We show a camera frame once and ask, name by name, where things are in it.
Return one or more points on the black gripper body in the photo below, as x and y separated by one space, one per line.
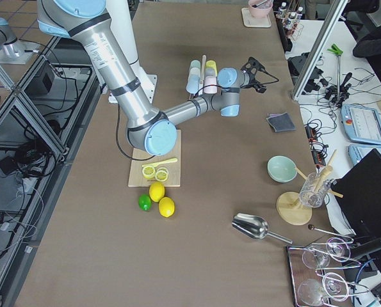
253 80

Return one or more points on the pink cup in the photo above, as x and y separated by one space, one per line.
210 85

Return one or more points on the mint green cup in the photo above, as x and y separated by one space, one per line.
195 64

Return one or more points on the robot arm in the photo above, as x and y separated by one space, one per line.
100 27

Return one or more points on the yellow cup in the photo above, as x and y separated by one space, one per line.
210 64

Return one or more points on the grey cup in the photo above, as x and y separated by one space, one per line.
210 72

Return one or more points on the white cup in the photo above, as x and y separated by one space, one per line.
194 71

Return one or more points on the light blue cup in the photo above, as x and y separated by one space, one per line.
192 85

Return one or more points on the cream tray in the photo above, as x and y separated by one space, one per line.
255 22

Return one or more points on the pink bowl with ice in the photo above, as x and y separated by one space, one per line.
260 8

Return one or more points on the grey cloth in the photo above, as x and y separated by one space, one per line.
281 122

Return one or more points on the green bowl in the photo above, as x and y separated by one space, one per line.
281 169

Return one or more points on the blue teach pendant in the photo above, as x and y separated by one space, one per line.
361 124
358 152

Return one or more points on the glass mug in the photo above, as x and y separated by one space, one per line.
313 195

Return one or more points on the lemon slice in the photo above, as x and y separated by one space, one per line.
148 172
161 174

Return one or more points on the wooden cutting board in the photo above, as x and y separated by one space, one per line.
165 167

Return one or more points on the wooden mug tree stand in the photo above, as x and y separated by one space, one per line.
289 206

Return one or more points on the yellow lemon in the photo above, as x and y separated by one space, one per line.
166 207
156 191

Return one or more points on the metal scoop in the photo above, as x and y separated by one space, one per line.
255 227

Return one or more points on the black monitor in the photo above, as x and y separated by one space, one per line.
361 201

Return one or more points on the green lime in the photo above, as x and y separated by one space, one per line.
145 202

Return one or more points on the wine glass rack tray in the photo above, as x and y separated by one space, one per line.
317 273

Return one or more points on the white wire cup holder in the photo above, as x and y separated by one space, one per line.
202 70

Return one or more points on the aluminium frame post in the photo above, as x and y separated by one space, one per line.
330 21

